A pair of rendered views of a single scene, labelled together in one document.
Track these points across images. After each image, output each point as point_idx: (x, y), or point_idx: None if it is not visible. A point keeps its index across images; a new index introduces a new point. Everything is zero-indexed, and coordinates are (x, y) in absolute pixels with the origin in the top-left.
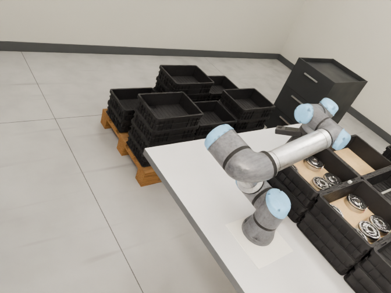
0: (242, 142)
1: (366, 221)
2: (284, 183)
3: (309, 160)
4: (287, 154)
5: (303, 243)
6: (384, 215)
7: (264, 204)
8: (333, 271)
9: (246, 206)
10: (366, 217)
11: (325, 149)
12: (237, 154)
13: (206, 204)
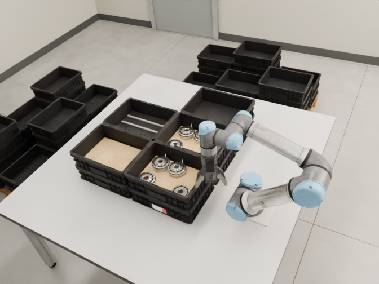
0: (314, 169)
1: (194, 137)
2: (199, 192)
3: (149, 181)
4: (295, 143)
5: (227, 178)
6: (174, 128)
7: (260, 189)
8: (235, 158)
9: (229, 222)
10: (181, 140)
11: (131, 168)
12: (329, 169)
13: (260, 247)
